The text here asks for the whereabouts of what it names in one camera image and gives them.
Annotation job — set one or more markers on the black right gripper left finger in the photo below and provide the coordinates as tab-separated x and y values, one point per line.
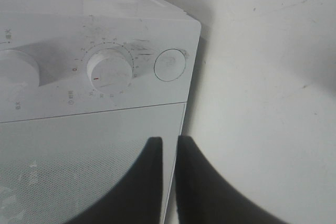
137	197

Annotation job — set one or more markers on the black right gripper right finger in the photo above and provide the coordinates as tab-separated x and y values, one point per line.
204	196

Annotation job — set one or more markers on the white microwave door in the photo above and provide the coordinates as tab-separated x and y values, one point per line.
55	168

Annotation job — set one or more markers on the round door release button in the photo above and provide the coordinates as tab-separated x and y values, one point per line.
170	65

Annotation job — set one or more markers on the white lower timer knob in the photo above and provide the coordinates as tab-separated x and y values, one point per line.
110	70

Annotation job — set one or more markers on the white microwave oven body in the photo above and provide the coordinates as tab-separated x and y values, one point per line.
62	35

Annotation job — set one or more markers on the white upper power knob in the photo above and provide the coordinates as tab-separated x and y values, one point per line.
18	69

